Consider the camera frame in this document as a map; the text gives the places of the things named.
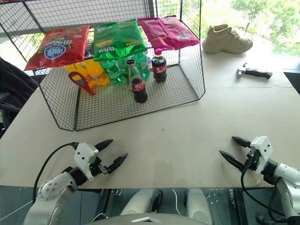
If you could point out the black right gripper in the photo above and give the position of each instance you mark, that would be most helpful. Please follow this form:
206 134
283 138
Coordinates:
252 161

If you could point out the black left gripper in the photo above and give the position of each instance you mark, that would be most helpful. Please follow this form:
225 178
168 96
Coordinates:
98 167

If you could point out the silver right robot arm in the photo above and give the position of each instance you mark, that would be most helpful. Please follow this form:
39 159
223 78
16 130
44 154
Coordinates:
287 174

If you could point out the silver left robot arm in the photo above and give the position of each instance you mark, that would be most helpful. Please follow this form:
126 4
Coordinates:
49 190

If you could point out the glass cola bottle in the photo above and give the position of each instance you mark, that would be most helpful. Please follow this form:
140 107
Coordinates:
139 87

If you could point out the red bottle opener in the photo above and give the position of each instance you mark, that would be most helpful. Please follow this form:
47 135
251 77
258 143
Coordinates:
84 85

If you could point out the green plastic soda bottle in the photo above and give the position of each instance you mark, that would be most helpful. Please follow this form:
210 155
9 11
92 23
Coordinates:
142 64
112 71
123 66

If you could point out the plastic cola bottle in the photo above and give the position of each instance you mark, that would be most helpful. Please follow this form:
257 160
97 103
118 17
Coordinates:
159 69

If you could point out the silver rounded robot leg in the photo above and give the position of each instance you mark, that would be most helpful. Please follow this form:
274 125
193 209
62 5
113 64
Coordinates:
140 200
198 206

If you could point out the grey robot torso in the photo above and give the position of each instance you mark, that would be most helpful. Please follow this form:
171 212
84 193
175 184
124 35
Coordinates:
122 220

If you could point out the dark flat panel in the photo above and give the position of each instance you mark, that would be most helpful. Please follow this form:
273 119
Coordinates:
293 80

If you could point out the beige sneaker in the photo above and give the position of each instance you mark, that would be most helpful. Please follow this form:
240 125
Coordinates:
225 39

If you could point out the green chips bag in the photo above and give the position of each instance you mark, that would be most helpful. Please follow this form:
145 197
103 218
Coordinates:
117 38

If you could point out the red chips bag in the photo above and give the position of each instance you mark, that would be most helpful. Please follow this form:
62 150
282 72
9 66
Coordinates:
59 48

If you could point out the black chair with jacket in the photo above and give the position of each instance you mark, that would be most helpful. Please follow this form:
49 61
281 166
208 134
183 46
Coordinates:
14 86

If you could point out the magenta chips bag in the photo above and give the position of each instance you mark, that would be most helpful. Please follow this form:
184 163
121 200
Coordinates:
168 34

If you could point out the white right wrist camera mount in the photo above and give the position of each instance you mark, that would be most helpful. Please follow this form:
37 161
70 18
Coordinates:
262 150

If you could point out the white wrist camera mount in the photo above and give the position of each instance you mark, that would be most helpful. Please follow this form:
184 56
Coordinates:
262 150
84 155

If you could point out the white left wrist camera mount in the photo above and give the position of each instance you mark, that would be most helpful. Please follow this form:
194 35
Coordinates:
84 155

